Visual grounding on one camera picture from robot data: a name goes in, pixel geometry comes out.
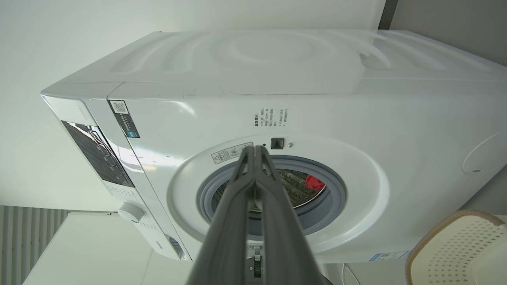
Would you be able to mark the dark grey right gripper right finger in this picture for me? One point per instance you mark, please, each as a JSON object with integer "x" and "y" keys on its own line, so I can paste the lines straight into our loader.
{"x": 283, "y": 233}

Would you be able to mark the white front-load washing machine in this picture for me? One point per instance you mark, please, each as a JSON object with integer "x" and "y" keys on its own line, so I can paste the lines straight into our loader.
{"x": 253, "y": 91}

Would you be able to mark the grey ribbed panel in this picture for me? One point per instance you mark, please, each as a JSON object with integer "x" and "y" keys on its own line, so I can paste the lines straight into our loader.
{"x": 23, "y": 237}

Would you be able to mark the red and white garment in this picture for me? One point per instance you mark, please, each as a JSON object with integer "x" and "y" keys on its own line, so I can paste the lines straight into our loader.
{"x": 315, "y": 182}

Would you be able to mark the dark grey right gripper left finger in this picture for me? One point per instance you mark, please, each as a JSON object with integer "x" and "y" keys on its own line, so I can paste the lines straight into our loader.
{"x": 227, "y": 233}

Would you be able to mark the beige perforated laundry basket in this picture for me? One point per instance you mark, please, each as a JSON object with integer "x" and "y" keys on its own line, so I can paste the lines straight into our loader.
{"x": 459, "y": 253}

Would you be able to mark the white plastic appliance dial knob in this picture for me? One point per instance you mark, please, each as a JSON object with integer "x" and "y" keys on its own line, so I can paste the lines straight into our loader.
{"x": 130, "y": 212}

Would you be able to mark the white cabinet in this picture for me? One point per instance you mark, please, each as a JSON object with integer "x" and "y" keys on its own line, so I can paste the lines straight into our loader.
{"x": 99, "y": 253}

